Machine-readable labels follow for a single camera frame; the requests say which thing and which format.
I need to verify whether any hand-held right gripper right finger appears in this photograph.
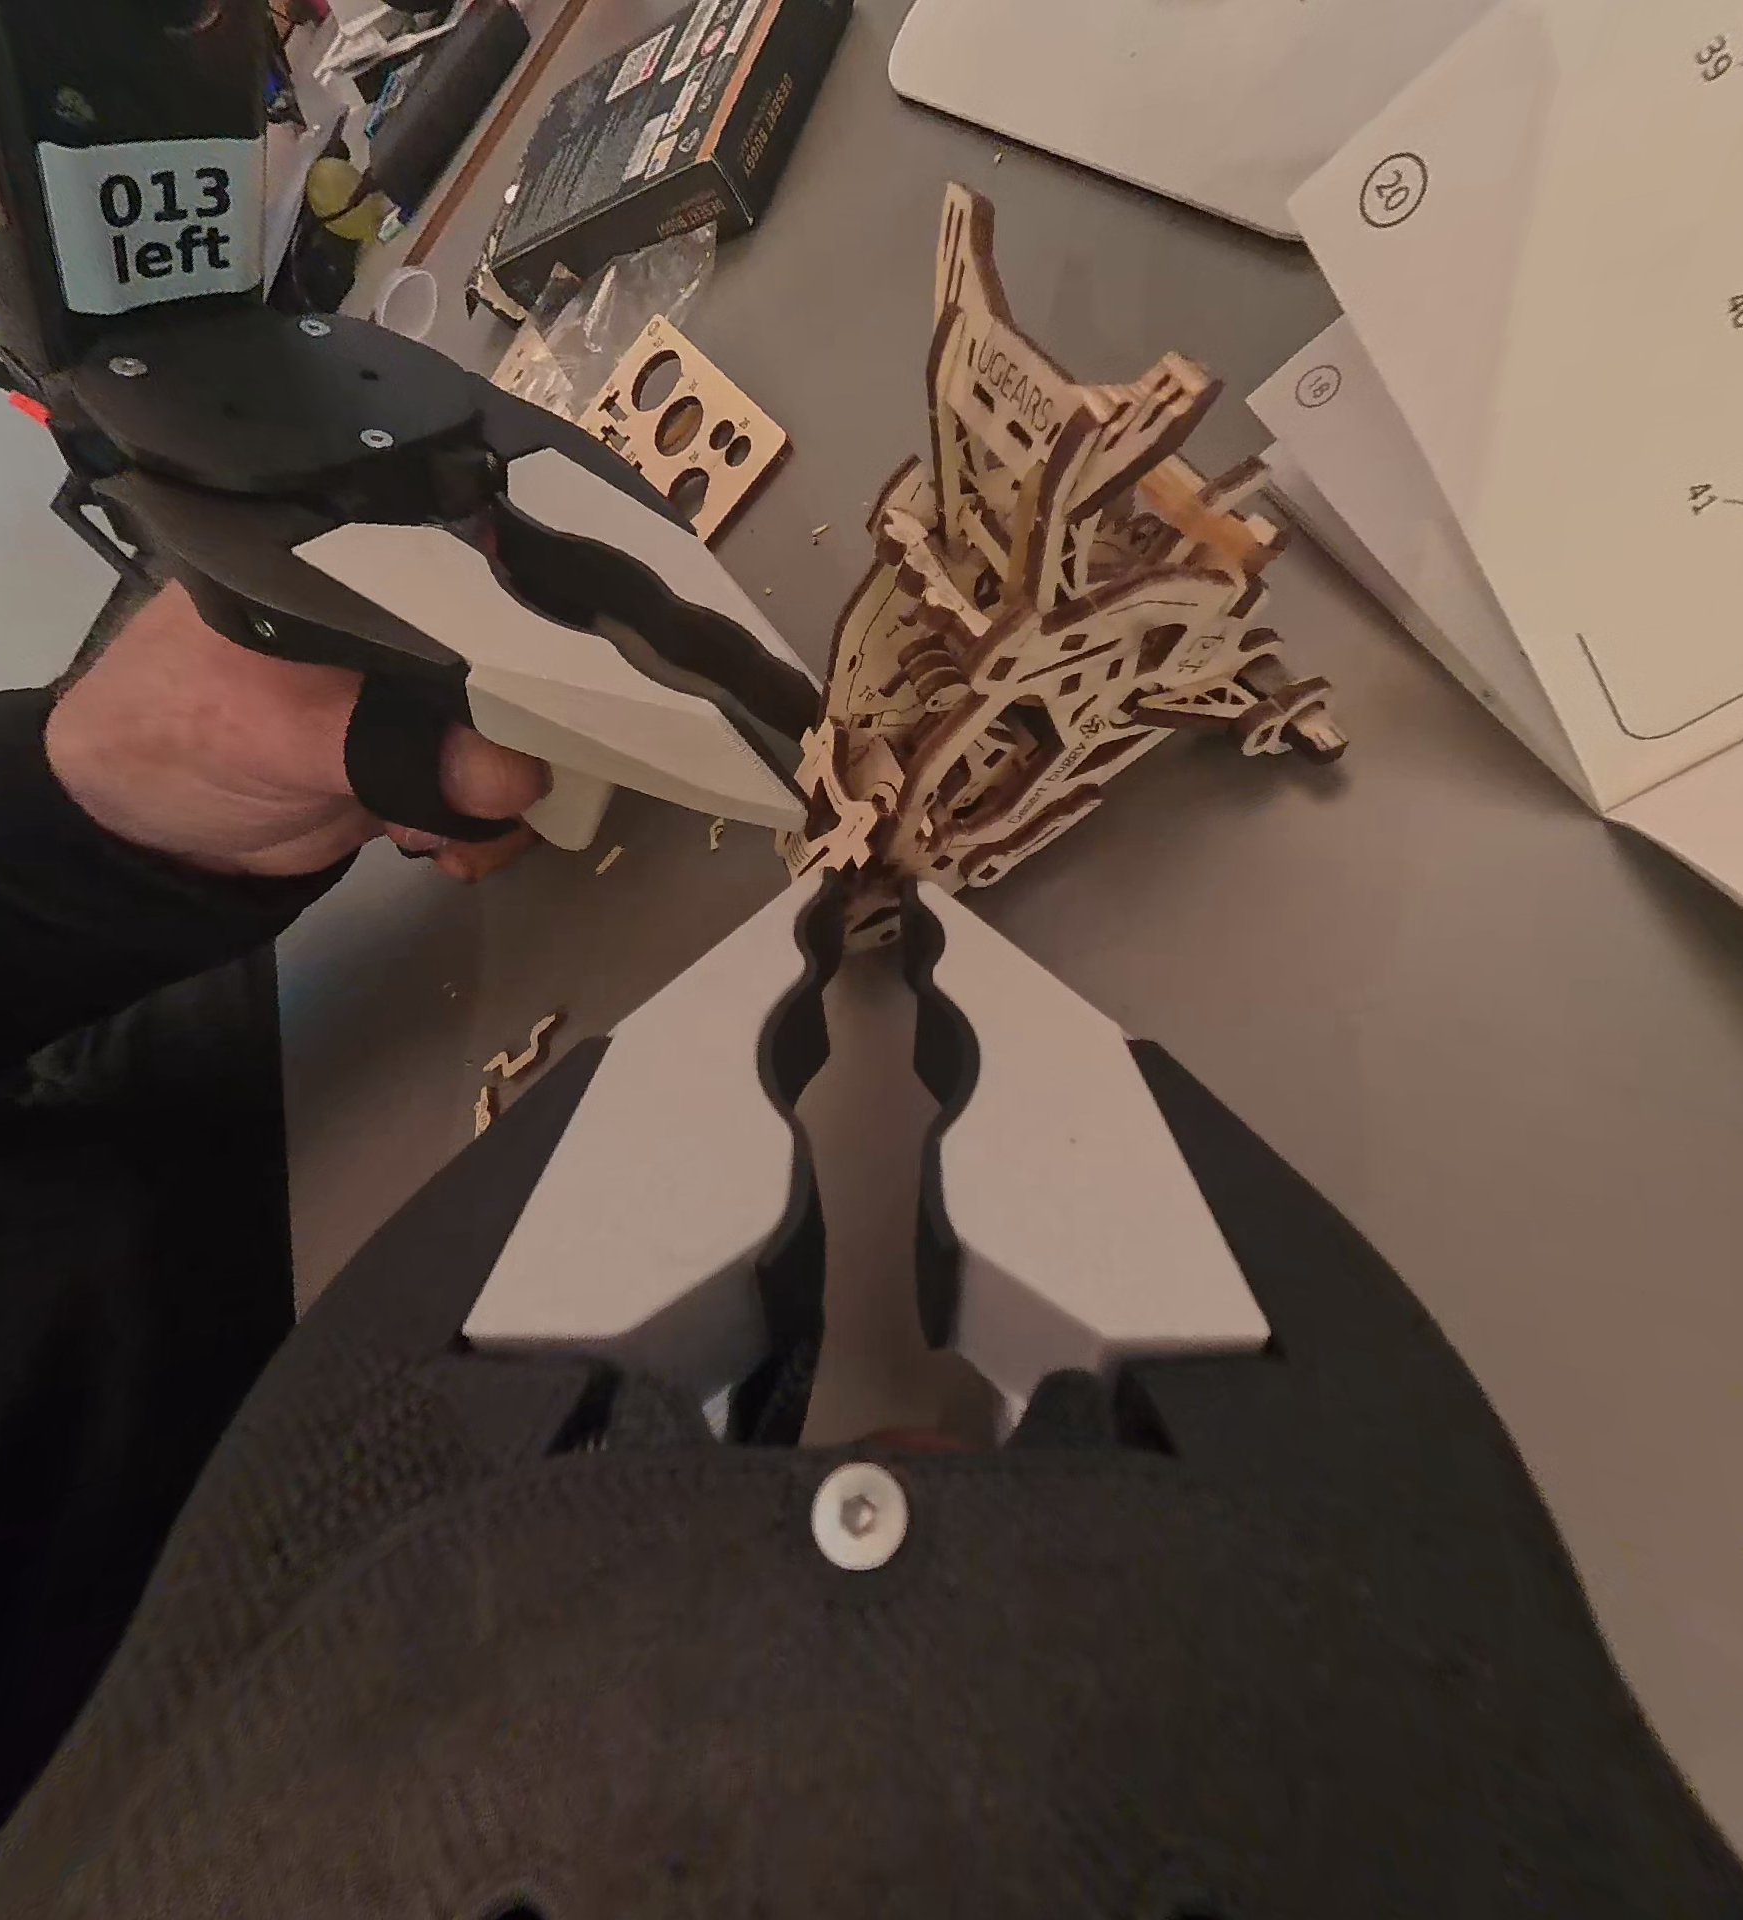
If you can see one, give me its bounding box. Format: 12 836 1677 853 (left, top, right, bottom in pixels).
905 879 1275 1436

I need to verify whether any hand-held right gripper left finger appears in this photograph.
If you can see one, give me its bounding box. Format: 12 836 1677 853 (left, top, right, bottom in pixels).
465 884 835 1436

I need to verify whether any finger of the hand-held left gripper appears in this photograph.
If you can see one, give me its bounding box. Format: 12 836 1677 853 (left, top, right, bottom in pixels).
486 446 832 743
288 524 811 833

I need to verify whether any wooden cutout parts sheet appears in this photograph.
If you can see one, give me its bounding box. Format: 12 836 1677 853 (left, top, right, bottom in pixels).
576 320 789 545

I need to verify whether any wooden model car chassis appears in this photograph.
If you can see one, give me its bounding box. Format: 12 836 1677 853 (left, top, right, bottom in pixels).
780 180 1350 953

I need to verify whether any black model kit box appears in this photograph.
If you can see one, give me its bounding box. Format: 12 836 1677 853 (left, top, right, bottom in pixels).
486 0 856 303

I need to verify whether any person's left hand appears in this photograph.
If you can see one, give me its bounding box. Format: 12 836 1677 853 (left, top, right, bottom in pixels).
44 576 551 887

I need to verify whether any yellow round object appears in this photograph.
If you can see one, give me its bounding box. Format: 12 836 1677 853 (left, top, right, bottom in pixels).
303 150 407 242

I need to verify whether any clear plastic bag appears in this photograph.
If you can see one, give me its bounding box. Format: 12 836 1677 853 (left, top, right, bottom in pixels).
469 232 725 411

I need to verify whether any black foam tube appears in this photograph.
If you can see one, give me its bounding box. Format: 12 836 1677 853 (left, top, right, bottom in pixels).
361 0 534 204

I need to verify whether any white instruction booklet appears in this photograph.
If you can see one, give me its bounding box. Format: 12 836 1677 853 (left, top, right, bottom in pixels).
1244 0 1743 979

